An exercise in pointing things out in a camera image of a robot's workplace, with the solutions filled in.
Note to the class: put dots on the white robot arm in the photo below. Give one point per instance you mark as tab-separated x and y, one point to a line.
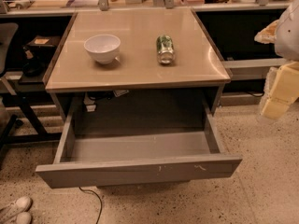
287	35

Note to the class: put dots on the white power adapter under top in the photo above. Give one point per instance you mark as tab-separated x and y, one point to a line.
89	103

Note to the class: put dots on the green soda can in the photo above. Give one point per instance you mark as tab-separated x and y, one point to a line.
165	49

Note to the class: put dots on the white sneaker upper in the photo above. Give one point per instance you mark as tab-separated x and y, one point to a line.
20	205

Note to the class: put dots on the grey open top drawer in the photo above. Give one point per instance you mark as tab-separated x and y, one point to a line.
123	143

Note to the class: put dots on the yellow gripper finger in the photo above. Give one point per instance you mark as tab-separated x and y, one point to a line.
281	89
268	34

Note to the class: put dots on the black box with label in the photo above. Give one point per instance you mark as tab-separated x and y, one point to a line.
44	42

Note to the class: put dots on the grey cabinet with beige top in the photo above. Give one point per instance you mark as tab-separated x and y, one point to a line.
196	64

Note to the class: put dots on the white bowl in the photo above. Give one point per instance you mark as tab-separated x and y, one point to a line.
103	48

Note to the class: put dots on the white sneaker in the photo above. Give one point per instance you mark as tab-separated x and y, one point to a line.
21	218
20	205

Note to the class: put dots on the white sneaker lower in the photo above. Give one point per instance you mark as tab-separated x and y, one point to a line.
21	218

